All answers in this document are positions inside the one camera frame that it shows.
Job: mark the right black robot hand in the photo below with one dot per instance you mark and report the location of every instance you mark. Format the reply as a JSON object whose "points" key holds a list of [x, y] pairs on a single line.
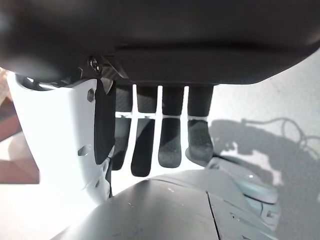
{"points": [[175, 45]]}

